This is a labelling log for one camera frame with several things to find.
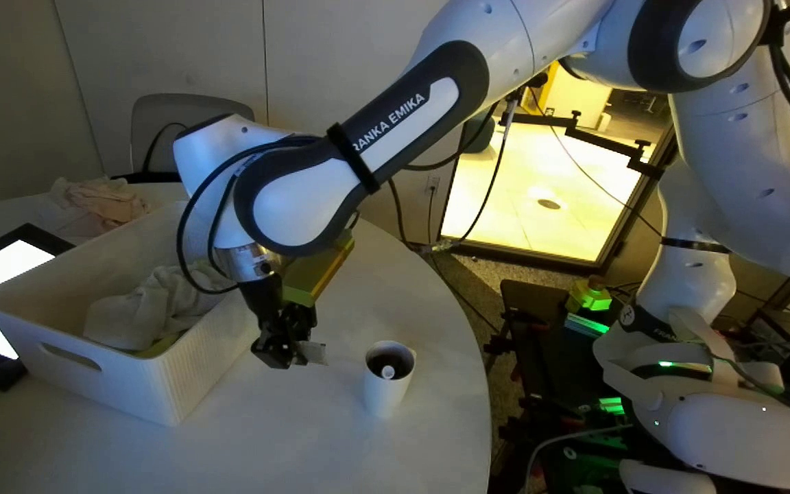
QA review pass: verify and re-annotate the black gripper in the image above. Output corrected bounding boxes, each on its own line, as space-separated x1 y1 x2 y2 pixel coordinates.
240 272 322 371

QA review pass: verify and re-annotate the white waffle towel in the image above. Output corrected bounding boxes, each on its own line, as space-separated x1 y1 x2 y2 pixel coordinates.
81 263 226 355

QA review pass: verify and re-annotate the white cup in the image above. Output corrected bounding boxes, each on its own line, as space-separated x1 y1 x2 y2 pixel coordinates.
356 338 421 419

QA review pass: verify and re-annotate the white plastic basket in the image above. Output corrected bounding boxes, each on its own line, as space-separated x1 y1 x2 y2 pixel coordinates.
0 204 266 430

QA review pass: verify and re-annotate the pink cloth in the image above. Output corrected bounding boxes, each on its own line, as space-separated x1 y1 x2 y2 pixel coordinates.
48 175 156 234

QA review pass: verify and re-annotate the grey office chair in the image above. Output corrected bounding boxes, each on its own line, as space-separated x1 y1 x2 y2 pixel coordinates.
126 91 260 190

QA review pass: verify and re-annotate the black bag strap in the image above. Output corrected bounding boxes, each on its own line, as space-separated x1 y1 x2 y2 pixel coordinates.
140 119 199 179

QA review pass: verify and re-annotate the black camera stand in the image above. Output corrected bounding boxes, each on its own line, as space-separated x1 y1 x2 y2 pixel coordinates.
506 106 675 180

